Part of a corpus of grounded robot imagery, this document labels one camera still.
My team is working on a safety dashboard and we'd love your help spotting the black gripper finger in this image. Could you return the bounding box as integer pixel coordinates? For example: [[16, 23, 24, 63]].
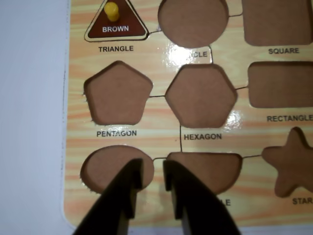
[[162, 158, 242, 235], [72, 158, 144, 235]]

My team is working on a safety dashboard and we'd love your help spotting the brown triangle piece yellow pin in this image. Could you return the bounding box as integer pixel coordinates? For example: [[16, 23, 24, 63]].
[[84, 0, 149, 42]]

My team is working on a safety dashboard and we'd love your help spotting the wooden shape puzzle board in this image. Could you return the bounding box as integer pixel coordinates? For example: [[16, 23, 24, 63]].
[[61, 0, 313, 235]]

